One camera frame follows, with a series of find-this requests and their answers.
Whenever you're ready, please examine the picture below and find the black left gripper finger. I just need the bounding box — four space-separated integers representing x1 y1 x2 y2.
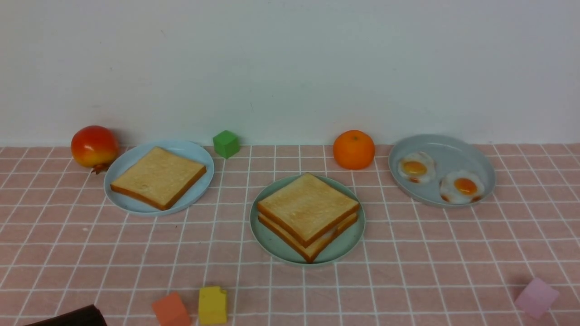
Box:
28 305 107 326

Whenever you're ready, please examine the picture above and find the toast slice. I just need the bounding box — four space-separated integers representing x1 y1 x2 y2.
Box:
257 173 360 246
110 147 207 211
258 213 358 264

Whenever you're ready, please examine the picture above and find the orange cube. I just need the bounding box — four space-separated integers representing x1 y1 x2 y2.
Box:
152 292 191 326

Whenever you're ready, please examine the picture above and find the yellow block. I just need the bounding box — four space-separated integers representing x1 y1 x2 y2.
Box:
198 286 228 325

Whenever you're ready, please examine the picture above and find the light blue bread plate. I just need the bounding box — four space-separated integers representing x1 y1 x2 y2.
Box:
104 140 215 216

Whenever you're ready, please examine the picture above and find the red yellow pomegranate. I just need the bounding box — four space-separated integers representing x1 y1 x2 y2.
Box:
70 125 120 175

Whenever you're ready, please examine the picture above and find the green cube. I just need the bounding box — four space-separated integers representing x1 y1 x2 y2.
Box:
212 130 240 159

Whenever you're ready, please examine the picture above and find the teal center plate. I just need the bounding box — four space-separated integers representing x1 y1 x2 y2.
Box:
249 173 366 266

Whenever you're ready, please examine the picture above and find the orange fruit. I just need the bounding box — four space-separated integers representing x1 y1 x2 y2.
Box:
332 130 376 170

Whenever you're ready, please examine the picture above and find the left fried egg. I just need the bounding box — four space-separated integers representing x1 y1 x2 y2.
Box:
397 151 437 184

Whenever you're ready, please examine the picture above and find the fried egg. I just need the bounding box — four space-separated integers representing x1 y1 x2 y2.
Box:
439 170 485 205
397 151 437 184

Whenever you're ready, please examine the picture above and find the grey blue egg plate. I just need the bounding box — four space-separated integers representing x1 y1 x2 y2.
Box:
389 134 496 208

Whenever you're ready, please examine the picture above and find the right fried egg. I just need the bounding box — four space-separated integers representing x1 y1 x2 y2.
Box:
439 170 485 205

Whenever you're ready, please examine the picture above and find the pink checkered tablecloth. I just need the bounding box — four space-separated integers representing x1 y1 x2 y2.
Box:
0 144 580 326

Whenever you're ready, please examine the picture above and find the pink cube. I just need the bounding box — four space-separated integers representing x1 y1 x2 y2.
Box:
514 277 560 320

